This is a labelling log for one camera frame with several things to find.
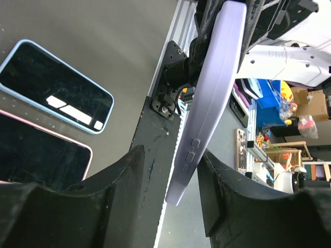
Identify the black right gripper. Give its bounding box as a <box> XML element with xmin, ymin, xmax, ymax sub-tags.
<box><xmin>238</xmin><ymin>0</ymin><xmax>319</xmax><ymax>70</ymax></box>

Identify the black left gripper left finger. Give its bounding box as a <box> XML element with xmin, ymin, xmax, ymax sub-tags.
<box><xmin>1</xmin><ymin>145</ymin><xmax>145</xmax><ymax>247</ymax></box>

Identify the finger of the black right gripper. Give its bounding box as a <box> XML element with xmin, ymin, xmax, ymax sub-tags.
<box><xmin>188</xmin><ymin>0</ymin><xmax>224</xmax><ymax>78</ymax></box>

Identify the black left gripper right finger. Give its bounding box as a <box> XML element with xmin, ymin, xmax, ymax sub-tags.
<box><xmin>198</xmin><ymin>151</ymin><xmax>330</xmax><ymax>247</ymax></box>

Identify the lilac phone case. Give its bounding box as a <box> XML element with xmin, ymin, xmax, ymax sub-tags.
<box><xmin>165</xmin><ymin>1</ymin><xmax>247</xmax><ymax>206</ymax></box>

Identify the black smartphone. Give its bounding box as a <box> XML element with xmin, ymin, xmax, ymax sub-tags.
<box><xmin>0</xmin><ymin>113</ymin><xmax>91</xmax><ymax>183</ymax></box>

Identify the pink phone case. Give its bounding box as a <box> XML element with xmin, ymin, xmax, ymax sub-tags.
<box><xmin>0</xmin><ymin>110</ymin><xmax>93</xmax><ymax>184</ymax></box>

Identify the light blue phone case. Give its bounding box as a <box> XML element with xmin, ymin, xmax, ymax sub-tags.
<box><xmin>0</xmin><ymin>39</ymin><xmax>115</xmax><ymax>135</ymax></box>

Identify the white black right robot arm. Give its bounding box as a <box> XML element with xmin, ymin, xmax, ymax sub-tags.
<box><xmin>163</xmin><ymin>1</ymin><xmax>330</xmax><ymax>91</ymax></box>

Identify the gold phone on floor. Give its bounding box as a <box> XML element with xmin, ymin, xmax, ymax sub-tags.
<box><xmin>235</xmin><ymin>129</ymin><xmax>247</xmax><ymax>173</ymax></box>

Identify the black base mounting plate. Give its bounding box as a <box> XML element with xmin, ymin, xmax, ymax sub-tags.
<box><xmin>103</xmin><ymin>40</ymin><xmax>188</xmax><ymax>248</ymax></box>

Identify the blue plastic storage bin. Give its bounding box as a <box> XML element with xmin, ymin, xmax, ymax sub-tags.
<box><xmin>256</xmin><ymin>79</ymin><xmax>285</xmax><ymax>128</ymax></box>

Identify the brown cardboard box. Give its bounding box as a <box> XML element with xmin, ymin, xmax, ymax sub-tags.
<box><xmin>291</xmin><ymin>87</ymin><xmax>329</xmax><ymax>122</ymax></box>

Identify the aluminium slotted rail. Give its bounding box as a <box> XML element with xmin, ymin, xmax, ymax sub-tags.
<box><xmin>147</xmin><ymin>0</ymin><xmax>197</xmax><ymax>248</ymax></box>

